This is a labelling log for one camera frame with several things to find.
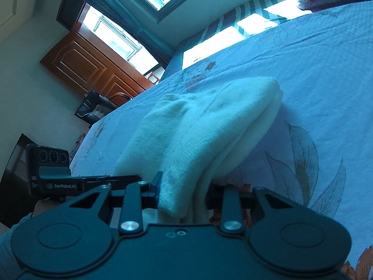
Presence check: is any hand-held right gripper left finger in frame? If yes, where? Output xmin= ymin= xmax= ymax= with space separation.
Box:
xmin=68 ymin=171 xmax=164 ymax=233

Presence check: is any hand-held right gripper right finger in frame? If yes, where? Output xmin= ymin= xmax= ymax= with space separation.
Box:
xmin=207 ymin=185 xmax=294 ymax=233

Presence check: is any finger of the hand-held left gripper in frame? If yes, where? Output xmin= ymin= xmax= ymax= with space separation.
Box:
xmin=83 ymin=174 xmax=144 ymax=192

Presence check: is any white knit garment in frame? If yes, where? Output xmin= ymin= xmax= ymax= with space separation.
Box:
xmin=114 ymin=77 xmax=284 ymax=225

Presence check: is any person's left forearm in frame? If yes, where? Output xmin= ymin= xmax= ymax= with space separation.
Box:
xmin=0 ymin=200 xmax=59 ymax=280

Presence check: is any black screen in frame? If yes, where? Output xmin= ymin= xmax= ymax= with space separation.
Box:
xmin=0 ymin=133 xmax=38 ymax=228

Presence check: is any black chair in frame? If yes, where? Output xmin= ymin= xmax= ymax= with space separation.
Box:
xmin=74 ymin=90 xmax=132 ymax=127

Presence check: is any brown wooden cabinet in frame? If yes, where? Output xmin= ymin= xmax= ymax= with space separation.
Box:
xmin=40 ymin=31 xmax=155 ymax=107

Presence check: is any floral bed sheet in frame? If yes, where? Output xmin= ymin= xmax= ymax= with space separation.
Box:
xmin=69 ymin=0 xmax=373 ymax=280

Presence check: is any teal curtain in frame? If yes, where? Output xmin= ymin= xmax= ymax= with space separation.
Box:
xmin=49 ymin=0 xmax=178 ymax=66

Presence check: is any white door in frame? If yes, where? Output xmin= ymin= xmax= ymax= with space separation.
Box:
xmin=0 ymin=0 xmax=33 ymax=44

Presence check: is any striped blanket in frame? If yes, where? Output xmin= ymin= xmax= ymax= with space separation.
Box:
xmin=200 ymin=0 xmax=292 ymax=43

